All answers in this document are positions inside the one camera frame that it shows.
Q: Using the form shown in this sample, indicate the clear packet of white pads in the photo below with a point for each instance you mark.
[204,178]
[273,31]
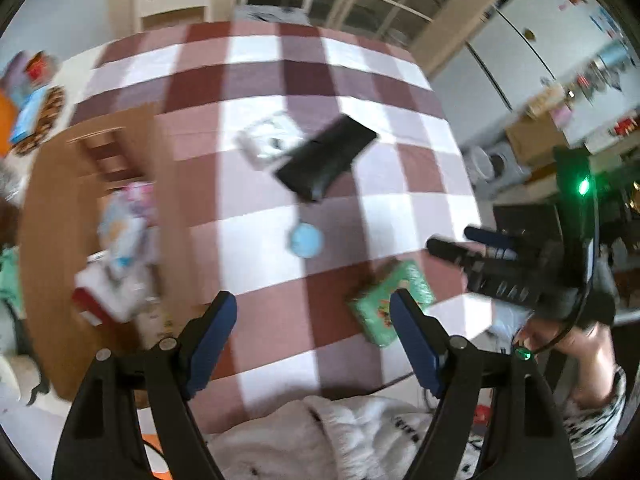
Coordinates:
[117,292]

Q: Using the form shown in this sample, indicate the glass panel door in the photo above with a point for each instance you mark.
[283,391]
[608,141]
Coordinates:
[400,5]

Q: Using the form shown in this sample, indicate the blue pompom ball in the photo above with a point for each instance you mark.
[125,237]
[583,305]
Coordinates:
[305,241]

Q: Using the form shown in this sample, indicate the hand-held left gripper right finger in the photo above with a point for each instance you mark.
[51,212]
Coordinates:
[415,347]

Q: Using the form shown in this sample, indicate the white fleece clothing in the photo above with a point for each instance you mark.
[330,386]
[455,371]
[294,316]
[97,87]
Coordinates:
[340,435]

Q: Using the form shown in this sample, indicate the green printed box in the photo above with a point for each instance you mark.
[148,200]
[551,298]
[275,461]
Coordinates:
[380,305]

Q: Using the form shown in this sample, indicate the brown white checked tablecloth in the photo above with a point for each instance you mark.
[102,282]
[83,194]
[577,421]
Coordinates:
[250,70]

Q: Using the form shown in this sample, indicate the person's right forearm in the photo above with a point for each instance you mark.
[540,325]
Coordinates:
[595,390]

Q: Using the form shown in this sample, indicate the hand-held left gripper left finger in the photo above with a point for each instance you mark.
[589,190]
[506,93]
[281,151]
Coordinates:
[210,347]

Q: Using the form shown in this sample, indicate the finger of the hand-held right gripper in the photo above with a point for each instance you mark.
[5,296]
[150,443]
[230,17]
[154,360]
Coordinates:
[450,251]
[490,237]

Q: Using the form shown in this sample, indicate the grey plastic stool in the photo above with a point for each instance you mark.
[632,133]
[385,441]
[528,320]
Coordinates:
[507,172]

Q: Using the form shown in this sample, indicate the small cardboard box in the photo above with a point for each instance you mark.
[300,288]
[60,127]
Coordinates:
[537,137]

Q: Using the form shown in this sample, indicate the patterned seat cushion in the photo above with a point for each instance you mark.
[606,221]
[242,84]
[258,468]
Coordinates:
[270,14]

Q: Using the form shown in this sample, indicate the white cabinet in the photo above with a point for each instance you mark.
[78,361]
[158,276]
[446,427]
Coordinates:
[540,35]

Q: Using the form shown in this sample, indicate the purple cup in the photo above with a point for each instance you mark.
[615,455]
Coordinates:
[12,70]

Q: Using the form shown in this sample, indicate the person's right hand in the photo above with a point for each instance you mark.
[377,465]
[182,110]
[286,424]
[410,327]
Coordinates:
[575,342]

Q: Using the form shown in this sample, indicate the brown cardboard box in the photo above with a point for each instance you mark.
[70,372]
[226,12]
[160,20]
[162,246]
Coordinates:
[50,240]

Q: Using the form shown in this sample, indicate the plate of brown snacks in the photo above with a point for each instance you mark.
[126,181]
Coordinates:
[50,115]

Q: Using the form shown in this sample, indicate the orange box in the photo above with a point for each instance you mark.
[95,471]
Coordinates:
[7,125]

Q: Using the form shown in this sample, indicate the blue white biscuit packet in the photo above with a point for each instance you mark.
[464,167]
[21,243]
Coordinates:
[122,235]

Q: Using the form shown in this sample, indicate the black leather pouch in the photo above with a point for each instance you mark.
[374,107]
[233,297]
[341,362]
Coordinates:
[325,160]

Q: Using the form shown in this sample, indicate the blue tissue box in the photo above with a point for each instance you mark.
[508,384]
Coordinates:
[29,115]

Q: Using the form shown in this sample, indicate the purple cartoon snack bag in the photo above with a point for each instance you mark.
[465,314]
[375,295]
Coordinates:
[137,197]

